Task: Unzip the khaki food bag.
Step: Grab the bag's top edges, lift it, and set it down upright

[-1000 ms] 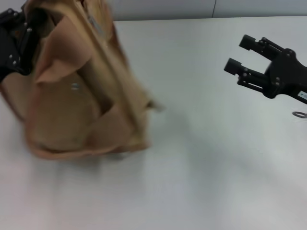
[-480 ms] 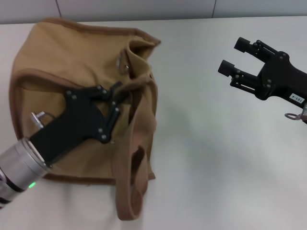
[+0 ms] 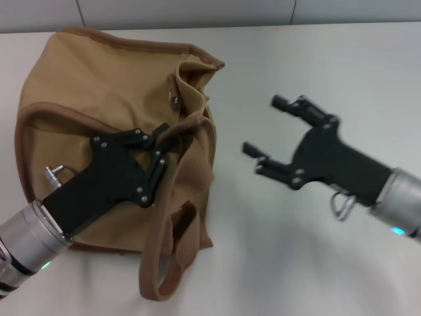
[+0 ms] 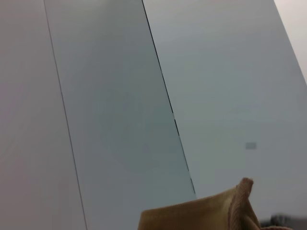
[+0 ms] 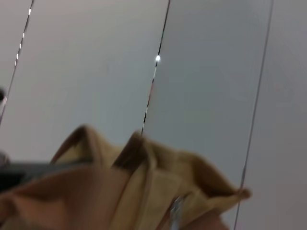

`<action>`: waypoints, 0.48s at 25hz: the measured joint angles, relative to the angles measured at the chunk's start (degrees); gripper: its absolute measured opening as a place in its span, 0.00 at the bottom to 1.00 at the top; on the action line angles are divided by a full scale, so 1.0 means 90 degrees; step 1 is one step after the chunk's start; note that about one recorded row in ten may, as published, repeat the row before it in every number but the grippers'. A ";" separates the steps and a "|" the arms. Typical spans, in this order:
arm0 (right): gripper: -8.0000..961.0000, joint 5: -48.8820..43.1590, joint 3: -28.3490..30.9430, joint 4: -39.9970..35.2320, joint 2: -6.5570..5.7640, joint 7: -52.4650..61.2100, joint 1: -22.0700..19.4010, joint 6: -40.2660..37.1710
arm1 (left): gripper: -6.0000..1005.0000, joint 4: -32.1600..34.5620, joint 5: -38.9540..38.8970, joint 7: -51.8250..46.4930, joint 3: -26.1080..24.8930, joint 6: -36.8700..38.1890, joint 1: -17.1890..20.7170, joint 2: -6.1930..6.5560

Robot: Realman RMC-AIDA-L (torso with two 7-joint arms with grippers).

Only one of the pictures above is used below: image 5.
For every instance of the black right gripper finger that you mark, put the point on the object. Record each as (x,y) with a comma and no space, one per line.
(24,172)

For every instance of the khaki canvas food bag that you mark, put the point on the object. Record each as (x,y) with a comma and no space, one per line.
(84,196)

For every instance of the silver metal zipper pull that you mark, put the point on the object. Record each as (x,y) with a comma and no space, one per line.
(177,210)

